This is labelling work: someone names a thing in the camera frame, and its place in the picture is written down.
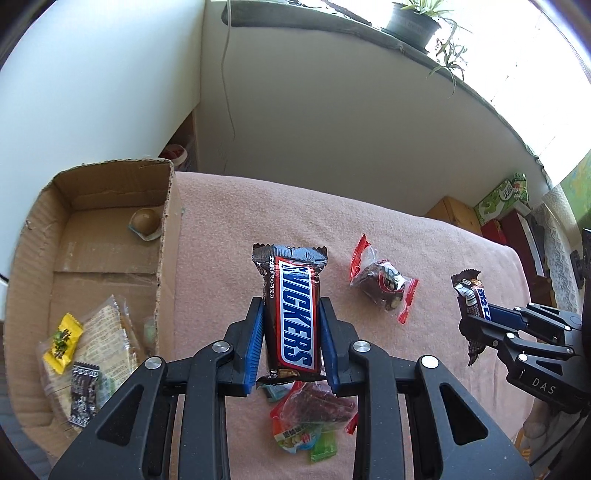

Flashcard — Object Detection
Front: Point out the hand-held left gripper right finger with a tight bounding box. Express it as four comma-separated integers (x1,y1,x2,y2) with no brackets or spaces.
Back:
318,298,536,480

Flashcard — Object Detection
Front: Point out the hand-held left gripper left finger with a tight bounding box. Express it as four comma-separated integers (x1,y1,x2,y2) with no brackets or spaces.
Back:
48,296,265,480

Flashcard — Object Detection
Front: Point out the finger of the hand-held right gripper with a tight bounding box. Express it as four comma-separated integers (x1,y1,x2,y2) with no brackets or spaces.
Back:
459,316,573,359
488,303,584,342

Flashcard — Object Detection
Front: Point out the small blue label chocolate bar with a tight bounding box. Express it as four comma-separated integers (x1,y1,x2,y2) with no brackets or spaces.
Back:
451,270,495,367

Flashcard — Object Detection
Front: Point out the large brown chocolate bar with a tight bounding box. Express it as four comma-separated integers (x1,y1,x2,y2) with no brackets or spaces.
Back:
252,242,329,386

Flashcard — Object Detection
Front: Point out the small green candy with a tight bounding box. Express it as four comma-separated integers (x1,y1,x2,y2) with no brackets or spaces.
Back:
141,316,160,356

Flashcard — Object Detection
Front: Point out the round jelly cup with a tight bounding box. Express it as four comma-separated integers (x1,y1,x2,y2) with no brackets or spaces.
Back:
128,208,163,241

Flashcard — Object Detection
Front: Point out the brown cardboard box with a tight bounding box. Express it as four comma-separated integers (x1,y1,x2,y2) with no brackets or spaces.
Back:
425,196,483,236
4,158,185,455

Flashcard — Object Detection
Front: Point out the black patterned candy packet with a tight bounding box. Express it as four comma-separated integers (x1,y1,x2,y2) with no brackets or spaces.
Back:
67,361,101,428

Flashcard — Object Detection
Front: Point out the yellow candy packet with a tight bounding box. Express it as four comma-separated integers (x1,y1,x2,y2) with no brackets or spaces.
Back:
42,313,85,374

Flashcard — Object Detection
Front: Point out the red wrapped dark snack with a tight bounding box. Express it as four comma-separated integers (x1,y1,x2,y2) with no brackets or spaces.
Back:
270,381,360,435
348,233,419,326

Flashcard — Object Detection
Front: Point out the dark red box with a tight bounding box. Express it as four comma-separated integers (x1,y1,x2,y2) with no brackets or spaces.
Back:
480,210,546,278

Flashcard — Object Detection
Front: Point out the blue white snack packet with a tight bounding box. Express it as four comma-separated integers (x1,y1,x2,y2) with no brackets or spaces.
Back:
272,422,321,453

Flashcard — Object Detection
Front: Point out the green candy packet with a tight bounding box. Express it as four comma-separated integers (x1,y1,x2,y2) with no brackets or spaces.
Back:
310,431,338,463

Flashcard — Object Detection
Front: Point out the white lace cloth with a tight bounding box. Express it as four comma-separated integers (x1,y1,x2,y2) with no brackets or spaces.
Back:
540,185,585,315

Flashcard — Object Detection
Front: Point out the green tissue box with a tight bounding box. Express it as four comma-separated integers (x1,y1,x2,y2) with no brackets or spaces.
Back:
473,172,529,227

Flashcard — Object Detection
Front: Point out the pair of shoes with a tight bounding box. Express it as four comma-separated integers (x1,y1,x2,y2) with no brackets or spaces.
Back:
159,143,190,169

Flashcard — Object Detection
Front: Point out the potted spider plant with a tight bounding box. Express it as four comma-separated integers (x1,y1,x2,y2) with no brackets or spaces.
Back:
381,0,472,100

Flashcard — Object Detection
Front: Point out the landscape wall poster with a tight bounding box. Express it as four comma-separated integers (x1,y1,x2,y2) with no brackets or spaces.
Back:
558,152,591,232

